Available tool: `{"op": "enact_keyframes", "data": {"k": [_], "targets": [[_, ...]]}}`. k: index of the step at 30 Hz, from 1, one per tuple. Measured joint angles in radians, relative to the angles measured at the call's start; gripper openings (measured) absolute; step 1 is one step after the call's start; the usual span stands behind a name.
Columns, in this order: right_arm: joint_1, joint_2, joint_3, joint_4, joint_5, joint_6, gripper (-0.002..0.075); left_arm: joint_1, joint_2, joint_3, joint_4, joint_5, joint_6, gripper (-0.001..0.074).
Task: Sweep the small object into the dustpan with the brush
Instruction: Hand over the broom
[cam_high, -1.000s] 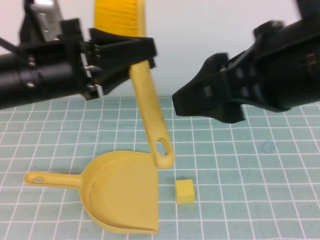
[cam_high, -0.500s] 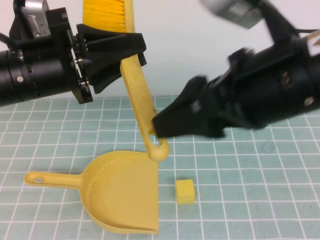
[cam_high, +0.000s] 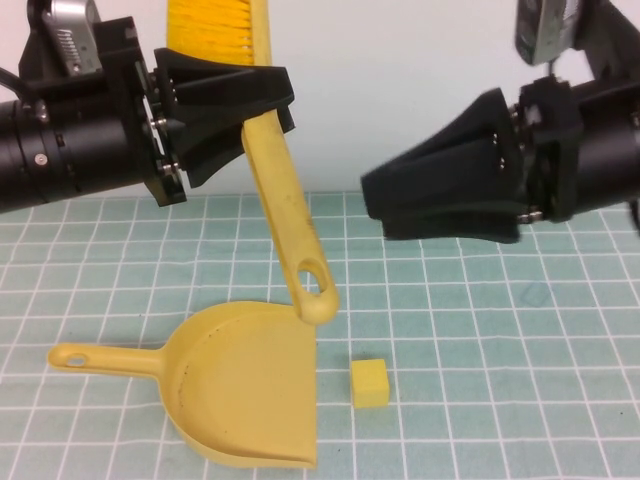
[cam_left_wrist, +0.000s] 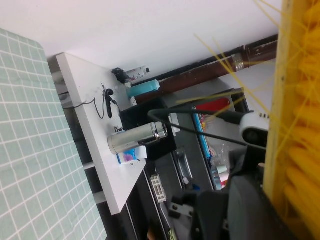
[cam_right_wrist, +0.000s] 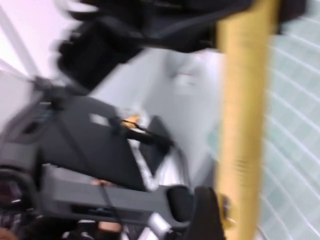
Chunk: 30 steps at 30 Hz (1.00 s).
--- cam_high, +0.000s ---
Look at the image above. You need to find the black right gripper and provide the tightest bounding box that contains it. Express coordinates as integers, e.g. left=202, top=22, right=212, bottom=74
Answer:
left=360, top=77, right=584, bottom=245

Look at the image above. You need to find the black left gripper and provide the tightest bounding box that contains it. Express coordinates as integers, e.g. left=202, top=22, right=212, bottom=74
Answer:
left=130, top=48, right=295, bottom=207

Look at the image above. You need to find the yellow hand brush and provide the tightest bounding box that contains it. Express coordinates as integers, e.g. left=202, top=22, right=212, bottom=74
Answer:
left=166, top=0, right=341, bottom=325

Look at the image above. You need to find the small yellow foam cube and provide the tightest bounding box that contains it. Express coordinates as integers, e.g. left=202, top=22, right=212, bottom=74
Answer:
left=350, top=358, right=390, bottom=410

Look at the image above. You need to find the yellow plastic dustpan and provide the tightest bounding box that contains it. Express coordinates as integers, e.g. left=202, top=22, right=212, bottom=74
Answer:
left=47, top=300, right=319, bottom=470

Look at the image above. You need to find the green white-grid tablecloth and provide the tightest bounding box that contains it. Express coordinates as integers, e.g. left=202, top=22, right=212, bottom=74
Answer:
left=0, top=192, right=640, bottom=480

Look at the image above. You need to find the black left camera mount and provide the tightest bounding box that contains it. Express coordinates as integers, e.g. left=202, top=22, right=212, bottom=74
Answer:
left=18, top=0, right=139, bottom=94

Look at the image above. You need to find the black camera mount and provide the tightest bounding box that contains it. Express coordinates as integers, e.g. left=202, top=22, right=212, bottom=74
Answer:
left=569, top=0, right=640, bottom=86
left=18, top=0, right=139, bottom=94

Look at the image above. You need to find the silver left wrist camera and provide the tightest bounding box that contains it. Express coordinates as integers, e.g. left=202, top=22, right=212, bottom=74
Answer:
left=42, top=0, right=101, bottom=77

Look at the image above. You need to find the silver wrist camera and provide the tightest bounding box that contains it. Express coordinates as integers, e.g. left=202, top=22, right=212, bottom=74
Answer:
left=42, top=0, right=101, bottom=77
left=514, top=0, right=584, bottom=64

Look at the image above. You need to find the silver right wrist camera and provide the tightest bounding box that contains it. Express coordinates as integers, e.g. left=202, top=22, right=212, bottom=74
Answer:
left=514, top=0, right=584, bottom=64

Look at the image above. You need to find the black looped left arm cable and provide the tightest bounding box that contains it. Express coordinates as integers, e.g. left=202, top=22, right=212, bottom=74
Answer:
left=0, top=67, right=26, bottom=96

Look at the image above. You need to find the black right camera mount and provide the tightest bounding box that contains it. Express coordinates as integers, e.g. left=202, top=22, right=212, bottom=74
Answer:
left=569, top=0, right=640, bottom=86

